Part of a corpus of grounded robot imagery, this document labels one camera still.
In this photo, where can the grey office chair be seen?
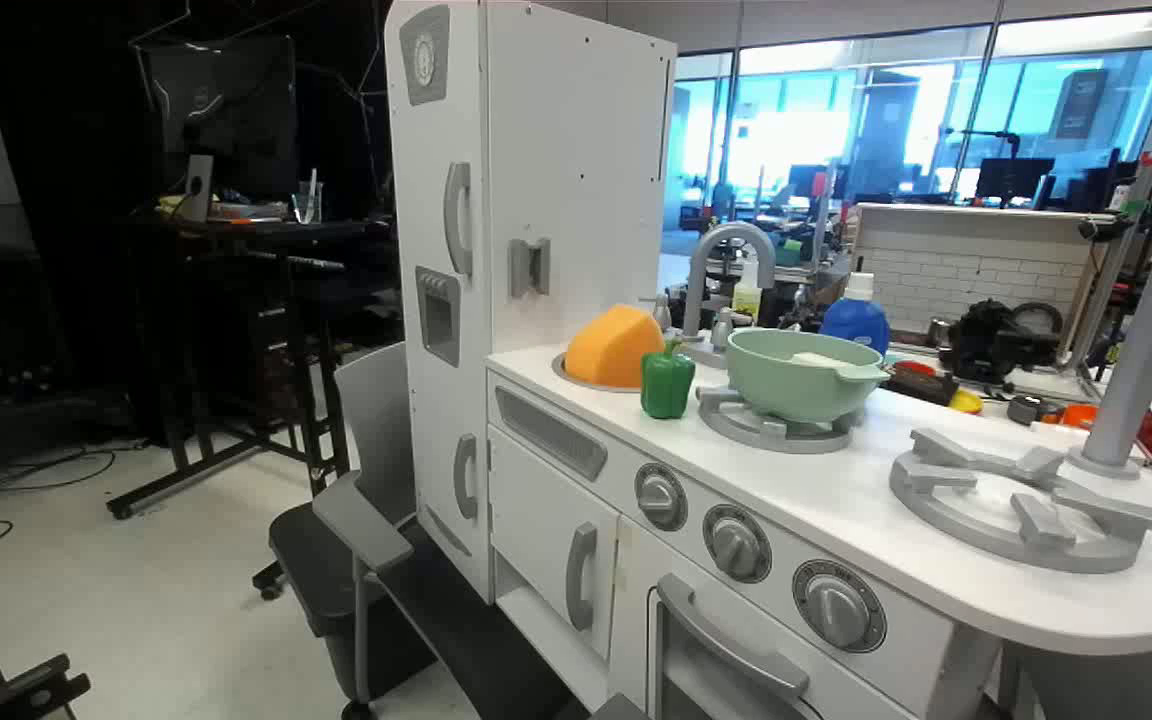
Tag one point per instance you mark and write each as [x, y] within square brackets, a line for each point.
[379, 403]

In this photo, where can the white brick pattern counter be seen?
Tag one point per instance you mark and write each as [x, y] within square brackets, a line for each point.
[963, 261]

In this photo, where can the white sink cabinet door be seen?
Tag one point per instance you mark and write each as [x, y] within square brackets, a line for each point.
[530, 520]

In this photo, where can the grey toy phone holder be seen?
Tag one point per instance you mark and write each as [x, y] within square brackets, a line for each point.
[530, 264]

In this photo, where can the white tall cupboard door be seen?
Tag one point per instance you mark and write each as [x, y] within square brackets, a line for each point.
[419, 202]

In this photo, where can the yellow toy cheese wedge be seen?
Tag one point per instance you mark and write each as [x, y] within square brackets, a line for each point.
[608, 351]

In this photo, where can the blue bottle white cap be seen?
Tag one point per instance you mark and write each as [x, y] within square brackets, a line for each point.
[858, 325]

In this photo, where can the black bag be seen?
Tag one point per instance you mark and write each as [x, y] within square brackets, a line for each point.
[990, 341]

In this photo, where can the white short fridge door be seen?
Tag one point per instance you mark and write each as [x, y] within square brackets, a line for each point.
[434, 446]

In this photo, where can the white toy kitchen unit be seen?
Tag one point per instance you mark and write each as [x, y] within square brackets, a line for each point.
[579, 134]

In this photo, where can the small black background monitor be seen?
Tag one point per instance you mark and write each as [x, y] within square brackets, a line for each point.
[1013, 179]

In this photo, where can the dark screen on desk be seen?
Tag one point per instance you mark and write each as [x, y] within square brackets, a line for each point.
[221, 123]

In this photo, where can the green cup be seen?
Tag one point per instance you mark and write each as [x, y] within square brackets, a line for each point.
[667, 384]

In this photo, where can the toy oven door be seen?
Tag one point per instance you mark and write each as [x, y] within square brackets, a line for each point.
[720, 675]

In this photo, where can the grey toy faucet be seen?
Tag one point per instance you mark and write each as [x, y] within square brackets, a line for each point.
[693, 284]

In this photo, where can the small yellow-green bottle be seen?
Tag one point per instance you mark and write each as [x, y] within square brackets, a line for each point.
[744, 302]

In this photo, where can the black standing desk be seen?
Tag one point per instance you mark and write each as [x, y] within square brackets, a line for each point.
[256, 236]

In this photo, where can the pale green colander bowl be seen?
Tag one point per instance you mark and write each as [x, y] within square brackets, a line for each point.
[797, 384]

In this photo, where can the grey toy stove burner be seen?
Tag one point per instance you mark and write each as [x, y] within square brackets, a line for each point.
[738, 425]
[949, 514]

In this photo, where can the grey stove knob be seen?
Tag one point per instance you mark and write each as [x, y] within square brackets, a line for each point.
[661, 498]
[840, 610]
[738, 544]

